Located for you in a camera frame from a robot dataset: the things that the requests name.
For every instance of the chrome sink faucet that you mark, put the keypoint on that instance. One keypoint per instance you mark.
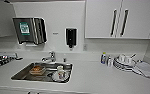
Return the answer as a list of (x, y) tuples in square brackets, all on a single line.
[(51, 56)]

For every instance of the blue dish soap bottle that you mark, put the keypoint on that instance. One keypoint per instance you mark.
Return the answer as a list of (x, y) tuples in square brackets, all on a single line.
[(103, 58)]

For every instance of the small white bottle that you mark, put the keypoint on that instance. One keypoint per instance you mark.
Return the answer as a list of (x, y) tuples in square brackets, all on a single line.
[(110, 62)]

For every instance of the orange bowl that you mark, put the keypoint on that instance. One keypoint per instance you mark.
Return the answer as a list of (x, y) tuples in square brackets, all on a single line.
[(37, 69)]

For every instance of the steel paper towel dispenser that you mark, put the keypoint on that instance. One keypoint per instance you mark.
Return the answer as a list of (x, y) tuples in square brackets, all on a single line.
[(27, 31)]

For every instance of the stack of white dishes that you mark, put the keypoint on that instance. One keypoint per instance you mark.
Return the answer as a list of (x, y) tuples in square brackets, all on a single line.
[(124, 65)]

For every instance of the stainless steel sink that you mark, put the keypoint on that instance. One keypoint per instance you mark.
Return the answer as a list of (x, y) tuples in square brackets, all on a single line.
[(21, 75)]

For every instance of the metal dish rack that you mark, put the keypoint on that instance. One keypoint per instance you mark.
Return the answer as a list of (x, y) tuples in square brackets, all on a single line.
[(1, 61)]

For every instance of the white under-sink cabinet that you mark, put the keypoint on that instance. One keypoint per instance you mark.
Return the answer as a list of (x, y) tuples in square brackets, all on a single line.
[(14, 92)]

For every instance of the white wall outlet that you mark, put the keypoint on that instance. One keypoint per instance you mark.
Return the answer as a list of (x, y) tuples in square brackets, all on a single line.
[(85, 47)]

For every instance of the black wall soap dispenser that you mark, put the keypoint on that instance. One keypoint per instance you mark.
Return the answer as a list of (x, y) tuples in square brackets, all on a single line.
[(71, 37)]

